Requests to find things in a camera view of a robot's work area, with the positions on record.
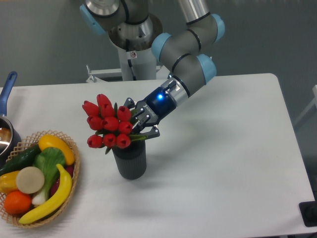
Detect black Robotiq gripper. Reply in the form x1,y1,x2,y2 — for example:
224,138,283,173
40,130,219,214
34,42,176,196
124,87,176,139

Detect red tulip bouquet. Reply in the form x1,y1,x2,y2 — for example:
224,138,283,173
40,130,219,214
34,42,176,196
82,94,147,153

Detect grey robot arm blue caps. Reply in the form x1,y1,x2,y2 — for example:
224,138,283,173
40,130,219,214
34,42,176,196
80,0,225,140

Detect dark grey ribbed vase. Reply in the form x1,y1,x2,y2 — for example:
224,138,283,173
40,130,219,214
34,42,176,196
112,140,147,180

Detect purple red vegetable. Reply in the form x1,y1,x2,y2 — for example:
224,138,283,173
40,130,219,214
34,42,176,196
50,165,74,197

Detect green bok choy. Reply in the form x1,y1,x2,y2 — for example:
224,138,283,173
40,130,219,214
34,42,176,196
32,147,65,207

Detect woven wicker basket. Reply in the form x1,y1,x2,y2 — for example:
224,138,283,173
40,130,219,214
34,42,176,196
0,130,80,229

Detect yellow banana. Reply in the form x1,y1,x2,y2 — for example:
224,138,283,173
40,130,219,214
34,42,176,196
19,164,72,225

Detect dark green cucumber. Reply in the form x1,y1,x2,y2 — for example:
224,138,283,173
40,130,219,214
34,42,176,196
0,144,41,176

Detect beige round disc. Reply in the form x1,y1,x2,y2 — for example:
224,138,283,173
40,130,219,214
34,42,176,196
15,167,45,194

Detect yellow bell pepper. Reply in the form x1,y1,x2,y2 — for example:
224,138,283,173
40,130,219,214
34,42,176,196
0,171,20,194

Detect orange fruit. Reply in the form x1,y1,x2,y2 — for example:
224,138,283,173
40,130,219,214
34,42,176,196
4,190,32,215

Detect black device at edge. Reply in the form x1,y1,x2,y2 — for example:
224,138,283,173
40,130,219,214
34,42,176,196
299,201,317,227

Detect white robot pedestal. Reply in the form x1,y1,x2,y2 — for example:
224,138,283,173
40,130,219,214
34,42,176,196
87,13,163,82

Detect blue handled saucepan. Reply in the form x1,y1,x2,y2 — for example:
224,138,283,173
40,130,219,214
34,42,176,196
0,71,21,168

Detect white frame at right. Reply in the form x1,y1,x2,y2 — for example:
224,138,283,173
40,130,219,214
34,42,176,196
293,85,317,131

